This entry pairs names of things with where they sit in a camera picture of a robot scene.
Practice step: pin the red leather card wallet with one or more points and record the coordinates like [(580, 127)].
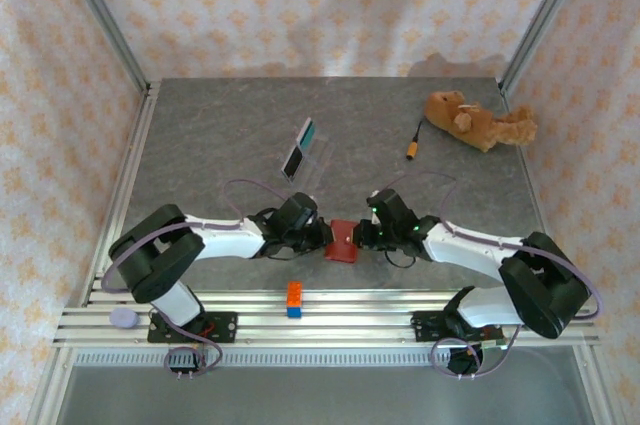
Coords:
[(342, 247)]

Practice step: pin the black credit card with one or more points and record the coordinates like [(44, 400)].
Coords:
[(294, 162)]

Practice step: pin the clear acrylic card stand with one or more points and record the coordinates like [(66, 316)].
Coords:
[(320, 155)]

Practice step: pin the teal credit card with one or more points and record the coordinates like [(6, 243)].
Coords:
[(308, 131)]

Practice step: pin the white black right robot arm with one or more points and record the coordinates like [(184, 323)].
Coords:
[(465, 245)]

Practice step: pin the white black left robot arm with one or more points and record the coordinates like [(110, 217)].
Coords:
[(225, 240)]

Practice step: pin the orange and blue toy brick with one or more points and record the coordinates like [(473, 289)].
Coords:
[(294, 295)]

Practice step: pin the orange tipped black plug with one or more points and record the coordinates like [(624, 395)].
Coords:
[(413, 150)]

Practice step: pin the brown plush toy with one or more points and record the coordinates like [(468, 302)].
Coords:
[(480, 130)]

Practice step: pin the black power connector block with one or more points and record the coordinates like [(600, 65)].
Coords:
[(182, 362), (465, 362)]

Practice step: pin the lavender round disc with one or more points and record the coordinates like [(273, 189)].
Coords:
[(123, 318)]

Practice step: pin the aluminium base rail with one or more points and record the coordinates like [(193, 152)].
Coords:
[(350, 325)]

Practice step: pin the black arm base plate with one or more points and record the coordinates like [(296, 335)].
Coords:
[(225, 327), (425, 327)]

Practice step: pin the aluminium table side rail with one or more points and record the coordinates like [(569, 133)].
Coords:
[(539, 195), (127, 170)]

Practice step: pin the aluminium frame post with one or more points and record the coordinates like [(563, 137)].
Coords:
[(100, 10), (545, 15)]

